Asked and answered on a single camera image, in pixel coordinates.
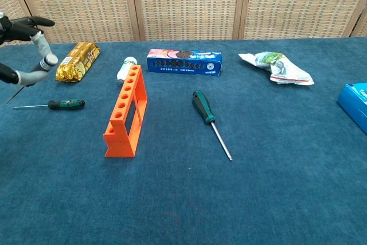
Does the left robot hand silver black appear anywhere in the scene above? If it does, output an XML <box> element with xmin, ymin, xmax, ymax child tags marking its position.
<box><xmin>0</xmin><ymin>12</ymin><xmax>58</xmax><ymax>86</ymax></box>

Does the silver black precision screwdriver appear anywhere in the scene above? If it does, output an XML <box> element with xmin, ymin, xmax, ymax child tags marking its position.
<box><xmin>5</xmin><ymin>55</ymin><xmax>58</xmax><ymax>104</ymax></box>

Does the thin green black screwdriver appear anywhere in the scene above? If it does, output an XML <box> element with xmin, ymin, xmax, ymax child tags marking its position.
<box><xmin>11</xmin><ymin>99</ymin><xmax>85</xmax><ymax>111</ymax></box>

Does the orange tool rack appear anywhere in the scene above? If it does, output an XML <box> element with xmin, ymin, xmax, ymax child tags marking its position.
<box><xmin>103</xmin><ymin>64</ymin><xmax>148</xmax><ymax>158</ymax></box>

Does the large green black screwdriver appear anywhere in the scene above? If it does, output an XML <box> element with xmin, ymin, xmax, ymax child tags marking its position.
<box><xmin>192</xmin><ymin>90</ymin><xmax>233</xmax><ymax>162</ymax></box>

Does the gold foil snack package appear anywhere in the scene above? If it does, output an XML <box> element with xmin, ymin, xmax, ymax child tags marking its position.
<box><xmin>55</xmin><ymin>42</ymin><xmax>101</xmax><ymax>83</ymax></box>

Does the small white bottle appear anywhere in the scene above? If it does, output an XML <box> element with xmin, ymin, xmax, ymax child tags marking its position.
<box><xmin>116</xmin><ymin>56</ymin><xmax>138</xmax><ymax>87</ymax></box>

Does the long blue cookie box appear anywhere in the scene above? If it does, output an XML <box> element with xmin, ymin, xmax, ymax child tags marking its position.
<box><xmin>146</xmin><ymin>49</ymin><xmax>224</xmax><ymax>77</ymax></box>

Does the woven bamboo folding screen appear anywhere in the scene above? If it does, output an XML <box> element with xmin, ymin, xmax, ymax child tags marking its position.
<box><xmin>0</xmin><ymin>0</ymin><xmax>367</xmax><ymax>47</ymax></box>

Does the blue felt table cover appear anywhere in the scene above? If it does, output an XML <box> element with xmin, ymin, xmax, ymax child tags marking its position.
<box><xmin>0</xmin><ymin>37</ymin><xmax>367</xmax><ymax>245</ymax></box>

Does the crumpled white snack bag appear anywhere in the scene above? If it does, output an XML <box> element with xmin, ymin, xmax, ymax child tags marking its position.
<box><xmin>238</xmin><ymin>51</ymin><xmax>315</xmax><ymax>86</ymax></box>

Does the square blue cookie box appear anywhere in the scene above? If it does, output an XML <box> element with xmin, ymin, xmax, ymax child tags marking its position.
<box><xmin>336</xmin><ymin>83</ymin><xmax>367</xmax><ymax>136</ymax></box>

